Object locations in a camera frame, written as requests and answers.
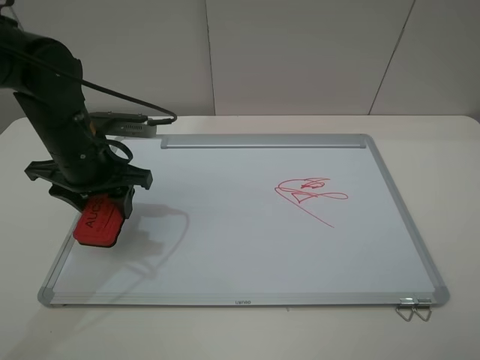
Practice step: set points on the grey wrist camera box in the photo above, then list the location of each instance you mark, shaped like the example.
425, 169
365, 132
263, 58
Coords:
123, 124

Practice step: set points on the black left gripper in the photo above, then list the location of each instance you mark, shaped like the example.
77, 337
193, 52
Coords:
106, 168

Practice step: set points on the grey aluminium pen tray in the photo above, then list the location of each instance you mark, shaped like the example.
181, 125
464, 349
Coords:
263, 141

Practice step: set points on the metal hanging clip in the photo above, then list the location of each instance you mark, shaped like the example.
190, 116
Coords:
423, 309
405, 309

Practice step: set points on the red whiteboard eraser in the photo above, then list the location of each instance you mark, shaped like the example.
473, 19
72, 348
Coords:
99, 224

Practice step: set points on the white whiteboard with aluminium frame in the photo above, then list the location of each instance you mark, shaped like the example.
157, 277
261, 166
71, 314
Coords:
254, 227

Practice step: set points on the left metal hanging clip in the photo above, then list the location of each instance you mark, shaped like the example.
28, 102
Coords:
405, 309

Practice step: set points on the right metal hanging clip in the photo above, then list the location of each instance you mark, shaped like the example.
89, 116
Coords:
423, 309

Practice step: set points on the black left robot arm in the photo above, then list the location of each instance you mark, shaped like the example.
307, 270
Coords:
45, 80

